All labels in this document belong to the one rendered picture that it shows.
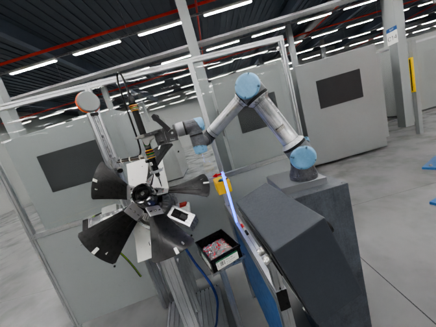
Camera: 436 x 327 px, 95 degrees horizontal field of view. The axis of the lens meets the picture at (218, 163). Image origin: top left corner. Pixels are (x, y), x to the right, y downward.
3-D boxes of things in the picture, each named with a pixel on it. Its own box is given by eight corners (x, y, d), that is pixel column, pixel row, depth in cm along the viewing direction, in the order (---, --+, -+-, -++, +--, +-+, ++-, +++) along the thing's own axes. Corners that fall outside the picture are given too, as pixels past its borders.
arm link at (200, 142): (211, 148, 119) (206, 130, 117) (205, 152, 108) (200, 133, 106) (200, 151, 121) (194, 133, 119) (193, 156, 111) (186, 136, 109)
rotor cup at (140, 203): (139, 217, 112) (129, 209, 100) (136, 193, 119) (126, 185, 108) (165, 208, 113) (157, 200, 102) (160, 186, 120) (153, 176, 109)
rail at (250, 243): (226, 213, 158) (224, 203, 157) (231, 211, 158) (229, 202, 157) (281, 311, 70) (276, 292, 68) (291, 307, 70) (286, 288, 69)
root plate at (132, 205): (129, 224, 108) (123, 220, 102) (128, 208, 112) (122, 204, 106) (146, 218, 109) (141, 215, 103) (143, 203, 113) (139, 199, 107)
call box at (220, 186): (216, 191, 157) (212, 178, 155) (228, 187, 158) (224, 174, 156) (219, 197, 141) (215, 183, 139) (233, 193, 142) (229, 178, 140)
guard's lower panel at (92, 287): (76, 323, 190) (33, 239, 173) (320, 230, 220) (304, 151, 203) (74, 326, 187) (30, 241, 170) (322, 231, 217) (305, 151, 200)
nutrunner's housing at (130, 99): (153, 177, 111) (123, 93, 102) (159, 174, 113) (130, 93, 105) (156, 177, 108) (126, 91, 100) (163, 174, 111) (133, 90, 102)
